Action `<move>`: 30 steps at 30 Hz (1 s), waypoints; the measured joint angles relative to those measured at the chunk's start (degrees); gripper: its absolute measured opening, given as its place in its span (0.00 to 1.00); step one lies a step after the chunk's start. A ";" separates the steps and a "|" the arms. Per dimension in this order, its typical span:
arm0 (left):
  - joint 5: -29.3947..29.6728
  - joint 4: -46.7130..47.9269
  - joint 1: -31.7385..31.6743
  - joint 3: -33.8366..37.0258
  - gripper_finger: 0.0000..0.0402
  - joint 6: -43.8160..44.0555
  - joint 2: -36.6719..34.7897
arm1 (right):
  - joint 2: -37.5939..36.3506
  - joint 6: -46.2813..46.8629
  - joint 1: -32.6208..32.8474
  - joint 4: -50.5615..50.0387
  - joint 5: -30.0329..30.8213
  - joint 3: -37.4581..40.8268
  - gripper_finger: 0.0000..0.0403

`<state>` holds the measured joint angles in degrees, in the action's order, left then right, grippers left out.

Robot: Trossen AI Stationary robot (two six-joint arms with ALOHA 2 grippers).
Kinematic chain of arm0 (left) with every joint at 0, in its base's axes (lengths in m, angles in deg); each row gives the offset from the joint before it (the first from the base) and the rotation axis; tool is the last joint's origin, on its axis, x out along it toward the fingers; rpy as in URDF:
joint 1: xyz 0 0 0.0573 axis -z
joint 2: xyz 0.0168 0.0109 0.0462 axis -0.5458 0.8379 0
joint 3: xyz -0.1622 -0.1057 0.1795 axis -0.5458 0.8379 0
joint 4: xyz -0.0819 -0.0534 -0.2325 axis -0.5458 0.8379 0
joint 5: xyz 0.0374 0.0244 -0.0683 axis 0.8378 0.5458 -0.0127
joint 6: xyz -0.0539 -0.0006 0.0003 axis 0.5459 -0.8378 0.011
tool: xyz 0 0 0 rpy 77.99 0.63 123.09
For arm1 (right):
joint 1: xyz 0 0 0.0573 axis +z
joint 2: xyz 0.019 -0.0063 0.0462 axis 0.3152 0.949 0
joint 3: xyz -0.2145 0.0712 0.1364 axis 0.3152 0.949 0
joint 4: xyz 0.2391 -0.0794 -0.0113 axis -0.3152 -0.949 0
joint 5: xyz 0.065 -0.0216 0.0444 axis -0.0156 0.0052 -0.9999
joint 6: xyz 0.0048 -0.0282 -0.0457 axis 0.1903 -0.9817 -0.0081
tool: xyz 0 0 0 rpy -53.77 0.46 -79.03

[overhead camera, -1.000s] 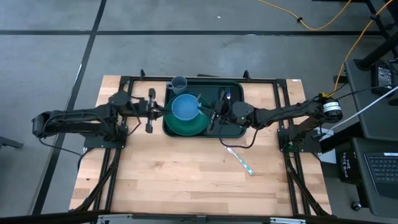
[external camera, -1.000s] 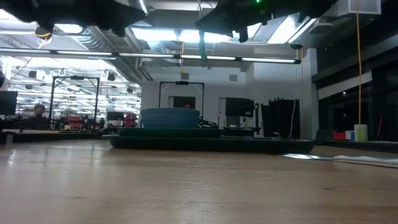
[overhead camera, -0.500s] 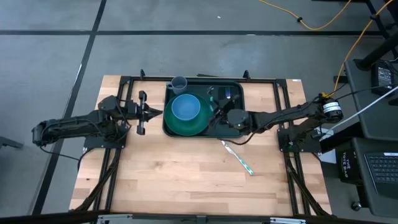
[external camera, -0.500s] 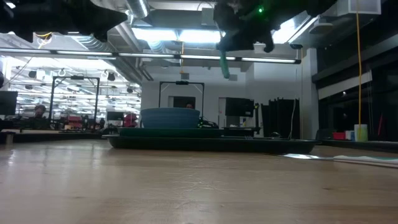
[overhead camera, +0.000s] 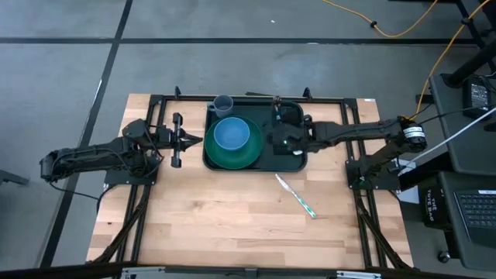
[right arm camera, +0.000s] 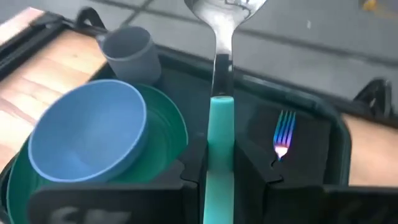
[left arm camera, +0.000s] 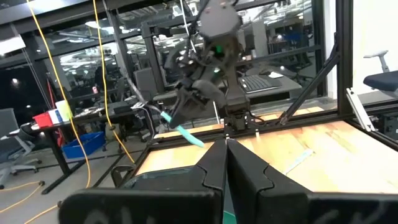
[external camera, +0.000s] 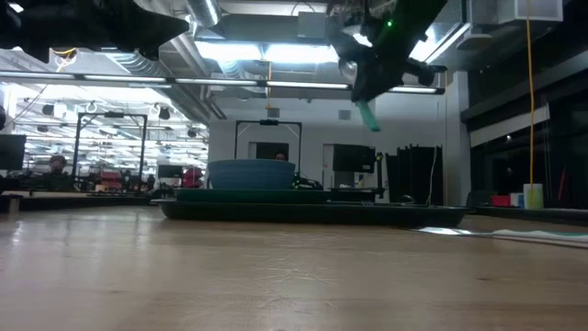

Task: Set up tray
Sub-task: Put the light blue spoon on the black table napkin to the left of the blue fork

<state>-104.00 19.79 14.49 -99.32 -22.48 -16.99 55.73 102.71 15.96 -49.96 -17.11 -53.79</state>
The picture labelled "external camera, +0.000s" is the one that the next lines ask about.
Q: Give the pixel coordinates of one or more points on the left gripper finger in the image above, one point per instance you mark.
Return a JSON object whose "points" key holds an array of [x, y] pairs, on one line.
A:
{"points": [[156, 32]]}

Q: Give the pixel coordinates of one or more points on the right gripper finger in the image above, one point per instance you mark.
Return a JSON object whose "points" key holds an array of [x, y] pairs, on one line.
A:
{"points": [[360, 89], [377, 88]]}

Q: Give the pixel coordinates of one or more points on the blue bowl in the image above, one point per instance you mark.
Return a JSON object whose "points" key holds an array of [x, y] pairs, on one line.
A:
{"points": [[250, 174]]}

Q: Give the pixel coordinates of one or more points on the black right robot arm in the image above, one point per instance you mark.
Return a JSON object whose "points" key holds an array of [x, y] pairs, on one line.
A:
{"points": [[413, 11]]}

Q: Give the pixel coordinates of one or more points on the dark green tray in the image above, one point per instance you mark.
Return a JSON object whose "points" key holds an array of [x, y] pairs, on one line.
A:
{"points": [[298, 213]]}

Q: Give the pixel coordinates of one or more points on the black folding screen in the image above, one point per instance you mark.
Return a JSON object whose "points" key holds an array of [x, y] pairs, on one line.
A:
{"points": [[413, 174]]}

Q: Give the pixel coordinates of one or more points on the person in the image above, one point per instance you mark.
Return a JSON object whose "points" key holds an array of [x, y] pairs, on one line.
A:
{"points": [[280, 156], [57, 172]]}

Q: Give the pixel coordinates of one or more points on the small black monitor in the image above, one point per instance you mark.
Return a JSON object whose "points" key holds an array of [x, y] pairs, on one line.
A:
{"points": [[170, 171]]}

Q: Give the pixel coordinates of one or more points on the black desk monitor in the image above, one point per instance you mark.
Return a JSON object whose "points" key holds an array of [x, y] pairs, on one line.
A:
{"points": [[11, 151]]}

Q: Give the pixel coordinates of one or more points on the red bulky object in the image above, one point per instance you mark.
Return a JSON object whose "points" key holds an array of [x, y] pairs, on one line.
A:
{"points": [[193, 177]]}

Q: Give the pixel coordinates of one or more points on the red box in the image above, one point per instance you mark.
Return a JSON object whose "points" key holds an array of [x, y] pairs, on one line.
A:
{"points": [[500, 201]]}

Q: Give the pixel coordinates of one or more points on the white and blue box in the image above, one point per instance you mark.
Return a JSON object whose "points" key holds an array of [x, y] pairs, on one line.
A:
{"points": [[517, 200]]}

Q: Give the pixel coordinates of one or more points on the pale green cup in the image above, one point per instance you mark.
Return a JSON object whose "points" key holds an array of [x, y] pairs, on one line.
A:
{"points": [[533, 197]]}

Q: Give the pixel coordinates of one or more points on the dark background table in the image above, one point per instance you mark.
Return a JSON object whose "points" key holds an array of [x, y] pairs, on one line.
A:
{"points": [[528, 215]]}

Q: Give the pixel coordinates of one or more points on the round silver air duct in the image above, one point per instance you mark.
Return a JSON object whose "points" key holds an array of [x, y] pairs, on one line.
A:
{"points": [[204, 11]]}

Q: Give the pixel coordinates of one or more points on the black wall monitor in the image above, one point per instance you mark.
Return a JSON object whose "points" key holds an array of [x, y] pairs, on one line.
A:
{"points": [[353, 158]]}

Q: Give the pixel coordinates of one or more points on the black camera gantry frame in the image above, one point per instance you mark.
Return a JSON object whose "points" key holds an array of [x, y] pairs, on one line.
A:
{"points": [[268, 122], [110, 115]]}

